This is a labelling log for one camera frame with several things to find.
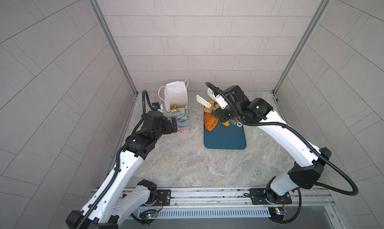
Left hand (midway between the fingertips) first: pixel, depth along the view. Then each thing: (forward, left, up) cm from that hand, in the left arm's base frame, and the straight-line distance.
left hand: (172, 118), depth 73 cm
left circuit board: (-37, +7, -19) cm, 42 cm away
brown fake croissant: (+11, -21, -19) cm, 30 cm away
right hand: (+3, -22, +3) cm, 23 cm away
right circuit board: (-36, -50, -23) cm, 66 cm away
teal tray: (+1, -28, -23) cm, 36 cm away
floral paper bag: (+23, +2, -7) cm, 24 cm away
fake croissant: (+3, -19, +10) cm, 22 cm away
